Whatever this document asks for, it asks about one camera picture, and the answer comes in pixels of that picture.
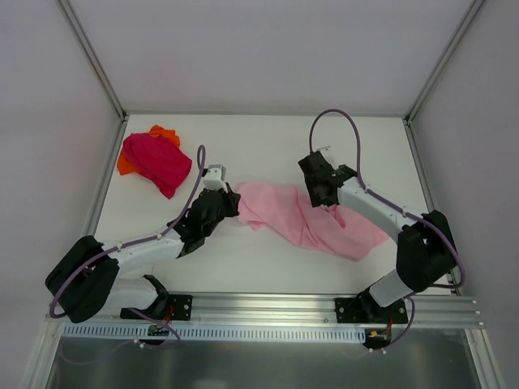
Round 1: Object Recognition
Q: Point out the light pink t shirt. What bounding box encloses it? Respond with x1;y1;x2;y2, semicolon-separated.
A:
237;182;389;262

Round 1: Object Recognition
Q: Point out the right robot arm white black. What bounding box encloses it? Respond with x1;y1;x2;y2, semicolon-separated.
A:
298;151;457;323

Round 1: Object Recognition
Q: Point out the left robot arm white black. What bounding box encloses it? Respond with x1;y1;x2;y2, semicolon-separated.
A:
45;186;241;323

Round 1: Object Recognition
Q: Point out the magenta folded t shirt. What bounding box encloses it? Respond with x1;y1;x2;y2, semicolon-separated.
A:
122;133;192;199

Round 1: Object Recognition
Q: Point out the orange folded t shirt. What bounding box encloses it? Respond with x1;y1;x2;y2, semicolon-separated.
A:
117;125;181;175

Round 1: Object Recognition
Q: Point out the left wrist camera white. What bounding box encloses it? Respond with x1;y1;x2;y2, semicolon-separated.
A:
202;165;228;192

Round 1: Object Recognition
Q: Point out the aluminium mounting rail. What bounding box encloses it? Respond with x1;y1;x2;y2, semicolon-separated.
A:
43;292;486;328

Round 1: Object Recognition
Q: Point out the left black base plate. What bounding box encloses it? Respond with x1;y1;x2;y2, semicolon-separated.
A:
137;294;193;322

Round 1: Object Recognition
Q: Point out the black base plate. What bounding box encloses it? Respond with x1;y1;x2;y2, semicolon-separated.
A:
137;294;193;322
334;297;409;324

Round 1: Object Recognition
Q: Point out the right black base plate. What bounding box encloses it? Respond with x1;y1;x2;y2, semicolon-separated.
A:
334;297;409;324

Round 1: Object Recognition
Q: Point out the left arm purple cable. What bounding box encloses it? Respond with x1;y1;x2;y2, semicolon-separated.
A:
48;144;208;318

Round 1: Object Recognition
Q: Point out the white slotted cable duct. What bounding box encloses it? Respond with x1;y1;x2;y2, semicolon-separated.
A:
62;323;366;344

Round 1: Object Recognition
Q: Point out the right aluminium frame post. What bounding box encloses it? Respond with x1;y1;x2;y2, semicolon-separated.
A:
404;0;487;125

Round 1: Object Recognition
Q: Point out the aluminium frame post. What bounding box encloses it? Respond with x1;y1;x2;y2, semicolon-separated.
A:
404;0;487;125
56;0;127;122

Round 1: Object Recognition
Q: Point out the left aluminium frame post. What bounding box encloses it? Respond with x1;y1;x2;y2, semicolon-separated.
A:
56;0;127;122

